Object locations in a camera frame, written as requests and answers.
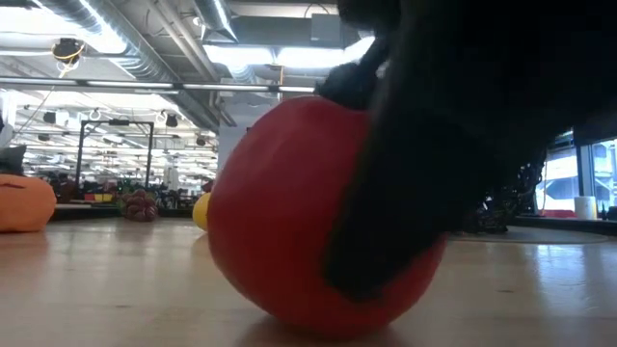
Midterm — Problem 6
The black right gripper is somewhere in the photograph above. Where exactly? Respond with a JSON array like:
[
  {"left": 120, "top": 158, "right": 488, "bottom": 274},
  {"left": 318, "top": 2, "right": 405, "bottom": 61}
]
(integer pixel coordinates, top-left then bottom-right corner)
[{"left": 315, "top": 0, "right": 617, "bottom": 213}]

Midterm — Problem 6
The red tomato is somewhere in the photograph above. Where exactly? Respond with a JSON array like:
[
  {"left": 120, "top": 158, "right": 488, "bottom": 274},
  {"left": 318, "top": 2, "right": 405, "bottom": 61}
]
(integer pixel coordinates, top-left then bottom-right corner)
[{"left": 205, "top": 94, "right": 449, "bottom": 338}]

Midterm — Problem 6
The yellow lemon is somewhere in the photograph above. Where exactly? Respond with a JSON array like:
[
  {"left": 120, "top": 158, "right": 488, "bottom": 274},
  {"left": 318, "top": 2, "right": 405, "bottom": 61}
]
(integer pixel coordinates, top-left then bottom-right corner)
[{"left": 191, "top": 191, "right": 211, "bottom": 232}]

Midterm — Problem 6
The orange mango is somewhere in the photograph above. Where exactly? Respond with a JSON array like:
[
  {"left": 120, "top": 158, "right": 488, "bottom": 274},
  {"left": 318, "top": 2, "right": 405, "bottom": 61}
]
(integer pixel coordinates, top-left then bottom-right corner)
[{"left": 0, "top": 173, "right": 58, "bottom": 233}]

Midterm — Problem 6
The grey round mat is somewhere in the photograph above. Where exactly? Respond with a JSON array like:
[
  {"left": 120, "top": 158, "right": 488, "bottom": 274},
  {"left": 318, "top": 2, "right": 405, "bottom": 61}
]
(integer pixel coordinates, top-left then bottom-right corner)
[{"left": 447, "top": 225, "right": 609, "bottom": 245}]

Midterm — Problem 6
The white paper roll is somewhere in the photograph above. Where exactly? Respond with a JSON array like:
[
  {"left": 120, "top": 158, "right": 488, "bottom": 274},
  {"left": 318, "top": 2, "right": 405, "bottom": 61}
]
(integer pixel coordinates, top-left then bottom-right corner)
[{"left": 573, "top": 195, "right": 599, "bottom": 221}]

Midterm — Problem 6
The red grape bunch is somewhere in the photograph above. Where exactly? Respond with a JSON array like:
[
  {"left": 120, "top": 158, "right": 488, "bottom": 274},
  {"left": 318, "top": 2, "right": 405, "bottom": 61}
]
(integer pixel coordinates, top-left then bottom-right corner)
[{"left": 119, "top": 188, "right": 159, "bottom": 223}]

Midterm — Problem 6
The dark grey monitor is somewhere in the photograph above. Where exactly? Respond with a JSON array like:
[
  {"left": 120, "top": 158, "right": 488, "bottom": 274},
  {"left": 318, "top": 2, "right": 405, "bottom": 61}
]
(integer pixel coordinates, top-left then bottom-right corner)
[{"left": 0, "top": 145, "right": 28, "bottom": 176}]

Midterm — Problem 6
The silver overhead frame bar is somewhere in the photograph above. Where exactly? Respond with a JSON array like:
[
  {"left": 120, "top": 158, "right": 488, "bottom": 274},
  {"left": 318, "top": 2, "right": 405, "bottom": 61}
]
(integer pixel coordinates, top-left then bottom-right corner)
[{"left": 0, "top": 75, "right": 317, "bottom": 95}]

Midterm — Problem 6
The black background rig frame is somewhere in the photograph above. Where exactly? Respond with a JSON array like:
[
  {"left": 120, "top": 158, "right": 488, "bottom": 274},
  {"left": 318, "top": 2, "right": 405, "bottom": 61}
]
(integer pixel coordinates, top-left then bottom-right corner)
[{"left": 75, "top": 119, "right": 155, "bottom": 190}]

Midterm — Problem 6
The black overhead camera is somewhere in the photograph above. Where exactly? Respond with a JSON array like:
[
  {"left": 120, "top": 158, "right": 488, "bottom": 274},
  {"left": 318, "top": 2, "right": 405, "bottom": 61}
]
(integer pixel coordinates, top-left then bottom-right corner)
[{"left": 51, "top": 37, "right": 87, "bottom": 67}]

